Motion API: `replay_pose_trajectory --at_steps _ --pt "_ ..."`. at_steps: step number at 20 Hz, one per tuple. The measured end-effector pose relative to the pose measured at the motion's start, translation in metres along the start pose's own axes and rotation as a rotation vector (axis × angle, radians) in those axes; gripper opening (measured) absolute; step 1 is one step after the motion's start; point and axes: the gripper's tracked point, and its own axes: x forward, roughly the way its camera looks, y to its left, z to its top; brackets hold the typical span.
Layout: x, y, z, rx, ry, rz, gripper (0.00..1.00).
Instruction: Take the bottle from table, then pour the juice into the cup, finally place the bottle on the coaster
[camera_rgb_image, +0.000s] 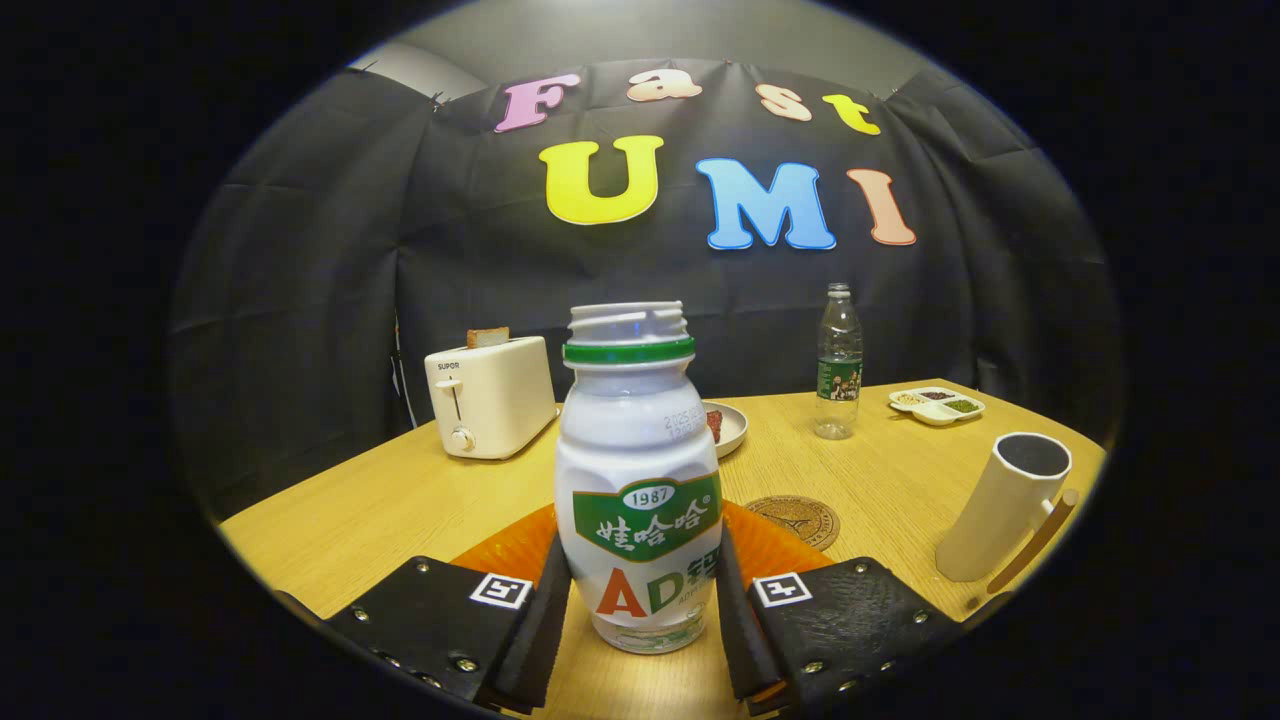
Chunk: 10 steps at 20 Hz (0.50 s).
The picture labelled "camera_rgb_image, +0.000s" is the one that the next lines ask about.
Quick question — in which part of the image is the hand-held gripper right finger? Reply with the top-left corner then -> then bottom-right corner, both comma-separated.
715,500 -> 966,717

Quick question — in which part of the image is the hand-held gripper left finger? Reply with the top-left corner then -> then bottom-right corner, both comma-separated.
325,502 -> 573,715

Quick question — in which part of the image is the round cork coaster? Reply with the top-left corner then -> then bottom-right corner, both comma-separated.
743,495 -> 841,552

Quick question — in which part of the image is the white juice bottle green label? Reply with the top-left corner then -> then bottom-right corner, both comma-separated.
553,301 -> 725,655

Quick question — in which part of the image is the white cup wooden handle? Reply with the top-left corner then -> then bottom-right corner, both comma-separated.
935,432 -> 1081,599

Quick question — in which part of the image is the clear plastic water bottle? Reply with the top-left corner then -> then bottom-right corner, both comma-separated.
814,283 -> 864,441

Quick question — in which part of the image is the wooden table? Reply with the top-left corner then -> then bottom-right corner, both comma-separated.
218,378 -> 1109,720

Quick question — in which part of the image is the round beige plate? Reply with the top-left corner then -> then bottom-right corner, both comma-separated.
702,400 -> 749,460

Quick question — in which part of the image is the cream toaster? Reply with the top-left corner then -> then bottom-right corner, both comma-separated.
424,335 -> 559,461

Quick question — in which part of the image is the white divided snack tray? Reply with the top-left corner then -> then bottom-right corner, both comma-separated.
889,386 -> 987,427

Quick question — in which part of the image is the thin toaster cable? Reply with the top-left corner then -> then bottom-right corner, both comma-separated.
392,315 -> 419,429

